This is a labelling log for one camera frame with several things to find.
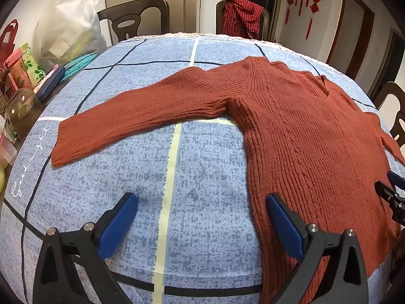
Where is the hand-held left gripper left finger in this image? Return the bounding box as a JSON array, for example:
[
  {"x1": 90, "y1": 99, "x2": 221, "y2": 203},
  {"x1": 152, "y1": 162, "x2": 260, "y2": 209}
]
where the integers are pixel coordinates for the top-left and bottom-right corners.
[{"x1": 32, "y1": 192, "x2": 139, "y2": 304}]

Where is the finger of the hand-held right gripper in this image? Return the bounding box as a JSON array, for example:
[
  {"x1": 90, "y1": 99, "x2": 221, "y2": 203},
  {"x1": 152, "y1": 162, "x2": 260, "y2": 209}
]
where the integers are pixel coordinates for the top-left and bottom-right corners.
[
  {"x1": 387, "y1": 171, "x2": 405, "y2": 192},
  {"x1": 374, "y1": 180, "x2": 405, "y2": 227}
]

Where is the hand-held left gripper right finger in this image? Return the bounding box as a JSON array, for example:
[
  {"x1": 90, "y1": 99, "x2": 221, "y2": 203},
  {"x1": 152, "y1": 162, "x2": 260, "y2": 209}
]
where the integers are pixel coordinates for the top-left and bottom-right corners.
[{"x1": 265, "y1": 193, "x2": 369, "y2": 304}]

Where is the rust knit sweater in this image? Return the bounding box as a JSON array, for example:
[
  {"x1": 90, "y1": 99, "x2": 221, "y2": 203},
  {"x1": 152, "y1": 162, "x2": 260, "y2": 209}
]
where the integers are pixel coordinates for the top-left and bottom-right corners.
[{"x1": 51, "y1": 55, "x2": 405, "y2": 304}]

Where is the dark wooden chair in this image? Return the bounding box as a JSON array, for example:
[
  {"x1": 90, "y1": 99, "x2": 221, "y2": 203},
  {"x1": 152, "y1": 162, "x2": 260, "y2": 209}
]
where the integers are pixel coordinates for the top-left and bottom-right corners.
[
  {"x1": 216, "y1": 0, "x2": 271, "y2": 42},
  {"x1": 96, "y1": 0, "x2": 170, "y2": 46},
  {"x1": 373, "y1": 82, "x2": 405, "y2": 140}
]

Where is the blue checked tablecloth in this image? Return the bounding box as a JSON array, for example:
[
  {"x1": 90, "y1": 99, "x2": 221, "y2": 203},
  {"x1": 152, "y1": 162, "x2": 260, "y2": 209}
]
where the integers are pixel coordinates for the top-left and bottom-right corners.
[{"x1": 0, "y1": 32, "x2": 405, "y2": 304}]

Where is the pink clear box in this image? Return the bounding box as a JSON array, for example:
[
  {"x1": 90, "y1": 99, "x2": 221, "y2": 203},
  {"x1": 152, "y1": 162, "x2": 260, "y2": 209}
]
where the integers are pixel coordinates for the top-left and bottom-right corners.
[{"x1": 0, "y1": 131, "x2": 18, "y2": 165}]

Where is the glass jar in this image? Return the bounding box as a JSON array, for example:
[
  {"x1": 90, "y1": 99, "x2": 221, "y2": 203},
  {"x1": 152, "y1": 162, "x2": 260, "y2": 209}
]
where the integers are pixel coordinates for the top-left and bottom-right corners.
[{"x1": 4, "y1": 87, "x2": 43, "y2": 141}]

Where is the blue glasses case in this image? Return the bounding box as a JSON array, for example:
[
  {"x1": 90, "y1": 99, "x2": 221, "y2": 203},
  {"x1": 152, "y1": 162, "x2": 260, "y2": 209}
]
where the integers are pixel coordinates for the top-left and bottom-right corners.
[{"x1": 36, "y1": 66, "x2": 65, "y2": 102}]

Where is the pink case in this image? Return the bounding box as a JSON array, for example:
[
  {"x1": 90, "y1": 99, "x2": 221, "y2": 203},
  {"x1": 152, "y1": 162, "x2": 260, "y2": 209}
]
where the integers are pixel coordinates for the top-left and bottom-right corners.
[{"x1": 32, "y1": 64, "x2": 60, "y2": 93}]

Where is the teal lace mat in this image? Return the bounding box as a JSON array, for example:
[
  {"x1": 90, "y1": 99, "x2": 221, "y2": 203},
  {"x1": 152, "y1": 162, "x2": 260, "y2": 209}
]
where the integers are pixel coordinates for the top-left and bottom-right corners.
[{"x1": 62, "y1": 52, "x2": 98, "y2": 80}]

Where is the red gift bag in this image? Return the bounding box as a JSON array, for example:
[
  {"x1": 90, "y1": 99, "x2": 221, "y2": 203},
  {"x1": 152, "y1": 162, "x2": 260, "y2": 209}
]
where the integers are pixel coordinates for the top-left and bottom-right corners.
[{"x1": 0, "y1": 20, "x2": 19, "y2": 67}]

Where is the white plastic bag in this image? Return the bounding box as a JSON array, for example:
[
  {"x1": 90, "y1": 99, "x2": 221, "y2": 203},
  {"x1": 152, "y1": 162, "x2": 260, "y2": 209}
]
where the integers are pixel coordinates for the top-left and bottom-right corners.
[{"x1": 33, "y1": 0, "x2": 106, "y2": 70}]

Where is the red plaid shirt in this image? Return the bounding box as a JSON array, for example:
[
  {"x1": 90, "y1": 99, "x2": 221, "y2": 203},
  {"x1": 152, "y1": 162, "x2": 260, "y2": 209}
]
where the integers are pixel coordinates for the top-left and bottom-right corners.
[{"x1": 221, "y1": 0, "x2": 265, "y2": 39}]

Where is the dark metal door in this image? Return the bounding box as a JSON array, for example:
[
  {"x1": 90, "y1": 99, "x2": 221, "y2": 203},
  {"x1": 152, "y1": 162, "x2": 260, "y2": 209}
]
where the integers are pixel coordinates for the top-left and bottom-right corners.
[{"x1": 243, "y1": 0, "x2": 285, "y2": 42}]

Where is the brown door frame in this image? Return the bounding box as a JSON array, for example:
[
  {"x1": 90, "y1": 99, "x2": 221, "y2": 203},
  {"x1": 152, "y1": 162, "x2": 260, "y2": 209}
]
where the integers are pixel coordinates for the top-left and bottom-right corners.
[
  {"x1": 326, "y1": 0, "x2": 375, "y2": 80},
  {"x1": 369, "y1": 27, "x2": 405, "y2": 102}
]

